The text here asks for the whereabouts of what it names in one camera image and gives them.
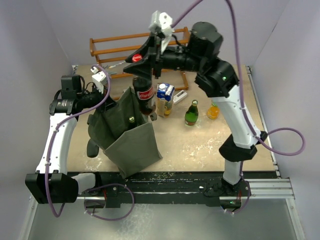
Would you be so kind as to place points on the grey-green canvas bag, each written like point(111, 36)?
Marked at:
point(130, 150)

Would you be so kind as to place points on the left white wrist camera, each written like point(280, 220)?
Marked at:
point(99, 78)

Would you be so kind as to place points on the orange drink plastic bottle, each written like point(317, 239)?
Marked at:
point(213, 111)

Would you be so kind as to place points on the white stapler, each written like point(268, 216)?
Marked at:
point(181, 95)

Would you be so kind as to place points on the green glass bottle gold cap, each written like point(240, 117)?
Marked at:
point(191, 115)

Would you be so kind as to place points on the green-capped marker pen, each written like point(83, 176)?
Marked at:
point(116, 65)

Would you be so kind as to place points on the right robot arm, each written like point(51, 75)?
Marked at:
point(216, 77)

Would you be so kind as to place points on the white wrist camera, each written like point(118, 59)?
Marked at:
point(161, 24)
point(99, 78)

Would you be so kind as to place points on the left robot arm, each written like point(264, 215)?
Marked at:
point(50, 183)

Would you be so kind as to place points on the blue orange juice carton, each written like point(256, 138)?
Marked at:
point(164, 99)

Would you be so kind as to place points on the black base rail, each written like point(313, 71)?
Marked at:
point(167, 187)

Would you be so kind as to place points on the wooden three-tier rack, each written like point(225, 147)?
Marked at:
point(120, 47)

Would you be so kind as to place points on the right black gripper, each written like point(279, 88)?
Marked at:
point(149, 51)

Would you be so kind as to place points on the green soda bottle yellow label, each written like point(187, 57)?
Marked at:
point(132, 123)

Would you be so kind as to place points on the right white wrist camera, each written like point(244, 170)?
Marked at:
point(161, 24)

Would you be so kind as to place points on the Coca-Cola glass bottle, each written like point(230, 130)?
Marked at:
point(144, 92)

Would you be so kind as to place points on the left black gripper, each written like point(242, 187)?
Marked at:
point(109, 104)

